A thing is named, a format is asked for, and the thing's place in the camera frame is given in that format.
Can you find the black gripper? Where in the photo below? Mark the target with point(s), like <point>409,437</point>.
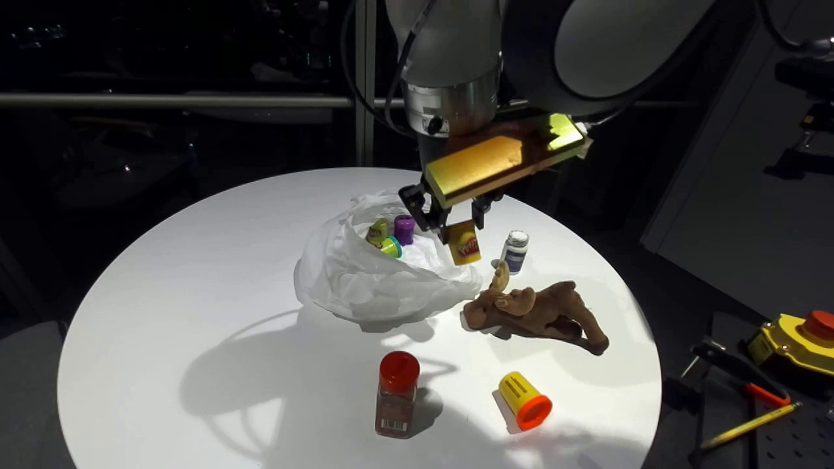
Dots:
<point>453,205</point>

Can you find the lime green dough tub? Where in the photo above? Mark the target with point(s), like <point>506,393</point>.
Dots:
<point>380,230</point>

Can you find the white bottle blue label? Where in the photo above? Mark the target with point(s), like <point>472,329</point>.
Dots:
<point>516,251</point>

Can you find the brown plush moose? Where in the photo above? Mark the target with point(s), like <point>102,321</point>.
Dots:
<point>539,311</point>

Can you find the spice jar red lid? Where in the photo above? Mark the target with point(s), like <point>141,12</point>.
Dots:
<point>398,393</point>

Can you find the yellow tub red-orange lid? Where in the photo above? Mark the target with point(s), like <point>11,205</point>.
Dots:
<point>525,403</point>

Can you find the robot arm white and grey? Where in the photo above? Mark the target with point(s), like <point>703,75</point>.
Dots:
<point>522,42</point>

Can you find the yellow rectangular board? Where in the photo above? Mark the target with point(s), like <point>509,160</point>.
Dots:
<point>485,160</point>

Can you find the clear plastic bag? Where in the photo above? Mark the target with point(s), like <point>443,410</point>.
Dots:
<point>381,287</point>

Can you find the dark grey slanted panel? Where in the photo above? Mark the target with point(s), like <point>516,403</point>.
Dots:
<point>747,200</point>

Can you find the metal window railing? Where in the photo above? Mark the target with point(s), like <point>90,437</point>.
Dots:
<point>172,100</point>

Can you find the yellow emergency stop button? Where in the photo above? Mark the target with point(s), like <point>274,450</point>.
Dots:
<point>795,341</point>

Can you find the yellow pencil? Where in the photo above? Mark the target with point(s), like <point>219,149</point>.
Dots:
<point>750,429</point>

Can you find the black perforated bench plate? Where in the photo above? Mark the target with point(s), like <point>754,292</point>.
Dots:
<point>783,433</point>

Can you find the grey window post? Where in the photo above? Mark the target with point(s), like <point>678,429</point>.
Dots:
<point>363,80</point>

